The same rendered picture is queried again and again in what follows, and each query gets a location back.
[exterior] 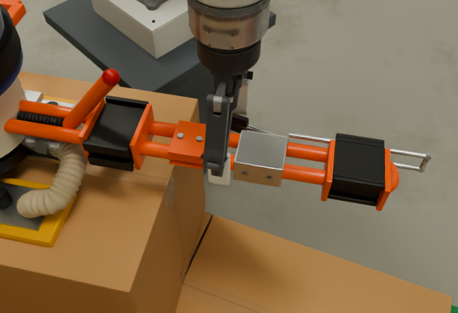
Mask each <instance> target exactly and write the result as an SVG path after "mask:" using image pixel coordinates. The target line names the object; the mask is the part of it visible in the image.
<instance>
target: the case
mask: <svg viewBox="0 0 458 313"><path fill-rule="evenodd" d="M18 78H19V81H20V83H21V87H22V89H24V90H29V91H37V92H42V93H43V95H45V96H49V97H54V98H62V99H67V100H76V101H78V100H80V99H81V98H82V97H83V96H84V95H85V94H86V93H87V91H88V90H90V88H91V87H92V86H93V85H94V83H92V82H87V81H82V80H74V79H69V78H61V77H56V76H48V75H43V74H35V73H30V72H22V71H20V72H19V74H18ZM107 95H111V96H116V97H120V98H129V99H134V100H142V101H147V102H149V104H151V105H152V109H153V116H154V120H155V121H161V122H166V123H174V124H178V122H179V120H181V121H190V122H194V123H200V119H199V109H198V99H195V98H187V97H182V96H177V95H169V94H165V93H156V92H152V91H143V90H139V89H130V88H126V87H118V86H114V87H113V88H112V90H111V91H110V92H109V93H108V94H107ZM105 97H106V96H105ZM104 99H105V98H104ZM59 165H60V164H54V163H50V162H43V161H39V160H31V159H27V158H25V159H24V160H22V161H21V162H20V163H19V164H17V165H16V166H15V167H13V168H11V169H9V170H8V171H6V172H4V173H2V174H0V176H1V177H8V178H12V179H19V180H23V181H30V182H34V183H41V184H46V185H51V183H53V182H54V181H53V179H54V178H56V177H55V175H56V174H57V170H58V169H59ZM83 177H84V179H83V180H82V181H81V185H80V186H78V187H79V191H77V192H76V193H77V197H76V199H75V201H74V204H73V205H72V208H71V209H70V212H69V213H68V216H67V218H66V220H65V222H64V224H63V226H62V228H61V231H60V233H59V235H58V237H57V239H56V241H55V243H54V245H53V246H52V247H46V246H42V245H36V244H32V243H26V242H22V241H16V240H12V239H6V238H2V237H0V313H175V311H176V308H177V304H178V301H179V297H180V294H181V289H182V287H183V283H184V279H185V275H186V272H187V268H188V265H189V261H190V258H191V255H192V251H193V248H194V244H195V241H196V237H197V234H198V229H199V227H200V223H201V219H202V215H203V213H204V208H205V205H206V202H205V193H204V174H203V169H198V168H190V167H186V166H178V165H174V164H170V160H168V159H164V158H156V157H151V156H147V155H146V156H145V159H144V162H143V163H142V166H141V169H140V170H137V169H136V168H135V165H134V170H133V172H130V171H126V170H119V169H114V168H107V167H103V166H96V165H91V164H90V163H89V161H87V169H86V171H85V175H84V176H83Z"/></svg>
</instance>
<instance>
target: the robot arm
mask: <svg viewBox="0 0 458 313"><path fill-rule="evenodd" d="M137 1H139V2H140V3H142V4H143V5H144V6H145V7H146V8H147V9H148V10H151V11H153V10H156V9H158V8H159V6H160V5H161V4H163V3H165V2H166V1H168V0H137ZM270 4H271V0H187V8H188V11H187V13H188V16H189V28H190V30H191V32H192V34H193V35H194V37H195V38H196V43H197V53H198V58H199V60H200V62H201V63H202V64H203V66H205V67H206V68H208V69H209V70H210V71H211V76H210V84H211V93H210V94H208V96H207V122H206V132H205V142H204V153H203V154H202V155H201V156H200V158H201V159H203V163H202V165H203V168H207V169H208V180H209V183H210V184H215V185H222V186H227V187H228V186H230V153H228V143H229V138H230V128H231V123H232V113H235V114H240V115H246V114H247V103H248V87H249V81H248V80H245V79H250V80H252V78H253V74H254V72H251V71H248V69H250V68H252V67H253V66H254V65H255V64H256V63H257V61H258V60H259V58H260V50H261V39H262V37H263V36H264V35H265V33H266V31H267V29H268V27H269V13H270Z"/></svg>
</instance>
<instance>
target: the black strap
mask: <svg viewBox="0 0 458 313"><path fill-rule="evenodd" d="M0 8H1V13H2V16H3V22H4V30H3V35H2V37H1V39H0V84H1V83H2V82H3V81H4V80H5V79H6V78H7V77H8V76H9V75H10V73H11V72H12V70H13V69H14V67H15V66H16V64H17V62H18V59H19V56H20V51H21V43H20V37H19V35H18V32H17V30H16V28H15V26H14V23H13V21H12V18H11V16H10V13H9V12H8V11H7V10H6V9H5V8H4V7H3V6H2V5H1V4H0Z"/></svg>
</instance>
